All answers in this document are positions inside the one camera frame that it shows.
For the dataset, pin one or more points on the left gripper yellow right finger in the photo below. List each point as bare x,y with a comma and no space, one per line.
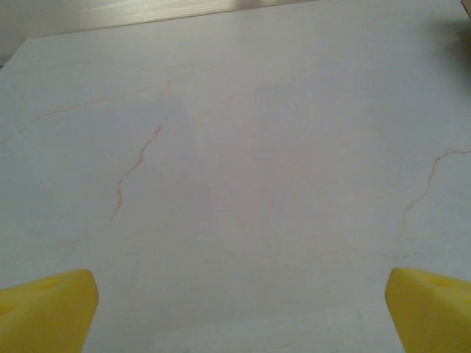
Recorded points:
434,316

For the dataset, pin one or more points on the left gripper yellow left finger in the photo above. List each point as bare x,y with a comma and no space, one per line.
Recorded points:
44,316

